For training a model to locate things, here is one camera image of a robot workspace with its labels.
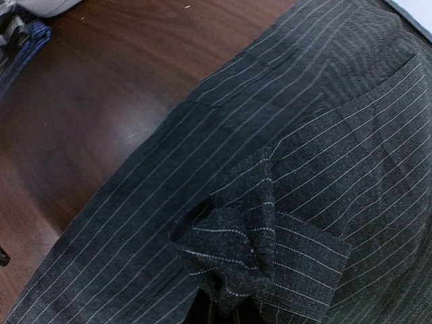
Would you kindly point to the dark grey pinstriped shirt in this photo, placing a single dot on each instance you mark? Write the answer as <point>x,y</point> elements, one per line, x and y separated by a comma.
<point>291,186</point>

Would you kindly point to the blue folded shirt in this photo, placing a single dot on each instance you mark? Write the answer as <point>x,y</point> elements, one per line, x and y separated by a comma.
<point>39,35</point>

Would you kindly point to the white plastic basket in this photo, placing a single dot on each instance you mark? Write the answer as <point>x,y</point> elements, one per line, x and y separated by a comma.
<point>47,8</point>

